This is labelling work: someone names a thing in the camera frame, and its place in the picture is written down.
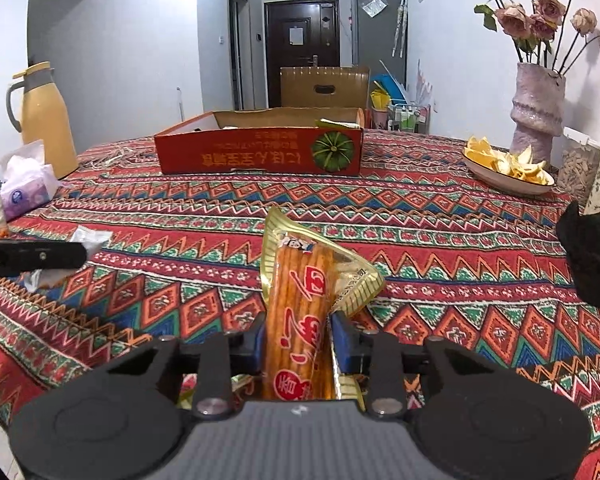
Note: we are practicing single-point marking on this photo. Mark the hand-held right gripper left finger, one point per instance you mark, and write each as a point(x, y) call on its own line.
point(257, 347)

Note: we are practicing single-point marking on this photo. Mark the purple tissue pack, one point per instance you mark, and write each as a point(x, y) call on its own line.
point(27, 190)

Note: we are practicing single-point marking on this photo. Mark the grey interior door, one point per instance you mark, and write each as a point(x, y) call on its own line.
point(237, 50)

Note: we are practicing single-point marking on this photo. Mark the rack of small bottles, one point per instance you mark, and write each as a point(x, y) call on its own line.
point(407, 117)

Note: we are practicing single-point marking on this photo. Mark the dried pink roses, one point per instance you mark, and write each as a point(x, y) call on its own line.
point(515, 17)

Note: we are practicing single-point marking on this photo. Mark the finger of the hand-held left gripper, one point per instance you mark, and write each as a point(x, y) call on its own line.
point(45, 257)

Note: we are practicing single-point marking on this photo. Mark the golden orange stick snack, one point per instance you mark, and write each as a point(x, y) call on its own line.
point(295, 310)

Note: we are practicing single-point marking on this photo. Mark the red cardboard box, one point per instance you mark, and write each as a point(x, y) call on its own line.
point(260, 152)

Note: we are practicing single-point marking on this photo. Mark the grey refrigerator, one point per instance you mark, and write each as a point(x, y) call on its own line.
point(375, 40)

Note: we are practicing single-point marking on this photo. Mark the yellow thermos jug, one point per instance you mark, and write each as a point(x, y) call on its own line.
point(45, 125)

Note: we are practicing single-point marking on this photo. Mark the white snack packet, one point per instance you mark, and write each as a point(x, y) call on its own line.
point(92, 240)

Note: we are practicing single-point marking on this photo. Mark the hanging white umbrellas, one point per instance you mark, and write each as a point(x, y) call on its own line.
point(400, 25)

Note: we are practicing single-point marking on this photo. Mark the blue plastic item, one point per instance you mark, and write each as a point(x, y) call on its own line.
point(392, 87)

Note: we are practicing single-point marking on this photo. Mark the clear jar of seeds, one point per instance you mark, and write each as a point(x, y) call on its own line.
point(580, 165)

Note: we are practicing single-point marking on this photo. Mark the dark entrance door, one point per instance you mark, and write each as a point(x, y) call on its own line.
point(280, 70)

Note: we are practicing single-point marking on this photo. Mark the black cloth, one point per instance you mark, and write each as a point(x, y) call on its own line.
point(595, 255)

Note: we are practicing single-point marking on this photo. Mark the bowl of yellow chips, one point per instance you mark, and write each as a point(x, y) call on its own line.
point(510, 172)

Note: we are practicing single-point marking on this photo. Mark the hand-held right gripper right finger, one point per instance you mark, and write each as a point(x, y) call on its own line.
point(342, 347)

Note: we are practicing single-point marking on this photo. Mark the pink ceramic vase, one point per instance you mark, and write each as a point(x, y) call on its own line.
point(537, 105)

